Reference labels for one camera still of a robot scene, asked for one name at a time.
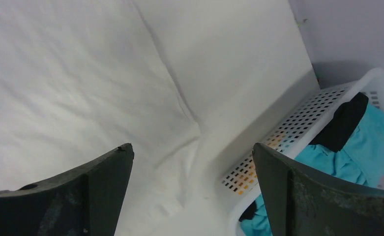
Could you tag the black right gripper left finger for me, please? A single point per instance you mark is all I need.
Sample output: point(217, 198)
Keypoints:
point(84, 201)

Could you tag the yellow garment in basket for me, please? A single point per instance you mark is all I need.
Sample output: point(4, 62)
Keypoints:
point(242, 177)

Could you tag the white t shirt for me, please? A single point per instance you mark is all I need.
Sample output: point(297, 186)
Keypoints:
point(77, 79)

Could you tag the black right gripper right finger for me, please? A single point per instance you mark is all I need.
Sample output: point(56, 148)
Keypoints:
point(302, 201)

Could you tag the turquoise t shirt in basket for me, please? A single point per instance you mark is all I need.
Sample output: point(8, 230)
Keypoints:
point(361, 161)

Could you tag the white plastic laundry basket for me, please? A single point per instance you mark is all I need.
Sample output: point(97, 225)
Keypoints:
point(300, 126)

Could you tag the black garment in basket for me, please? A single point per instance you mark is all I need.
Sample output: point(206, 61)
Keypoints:
point(345, 120)

